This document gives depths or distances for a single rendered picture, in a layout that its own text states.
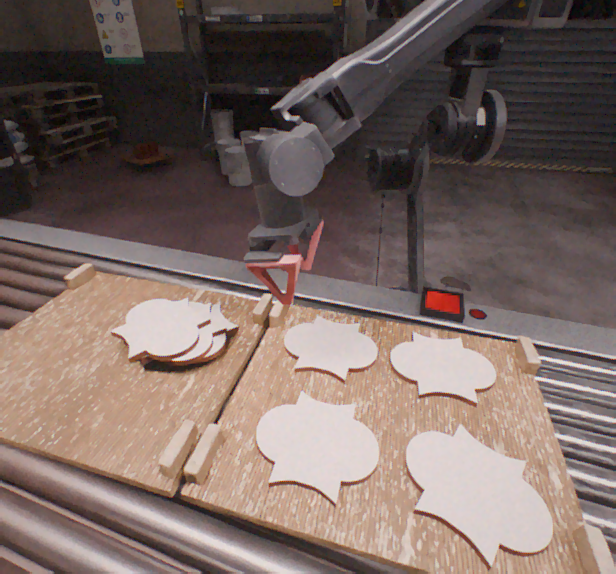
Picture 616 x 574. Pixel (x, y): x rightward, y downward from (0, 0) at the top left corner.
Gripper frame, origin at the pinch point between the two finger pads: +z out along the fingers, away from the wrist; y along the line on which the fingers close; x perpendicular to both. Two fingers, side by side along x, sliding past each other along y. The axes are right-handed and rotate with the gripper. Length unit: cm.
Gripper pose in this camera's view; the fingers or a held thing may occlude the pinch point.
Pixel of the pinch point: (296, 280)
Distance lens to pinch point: 51.4
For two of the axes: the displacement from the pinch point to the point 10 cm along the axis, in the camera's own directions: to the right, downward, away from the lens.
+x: -9.5, 0.2, 3.2
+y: 2.8, -4.8, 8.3
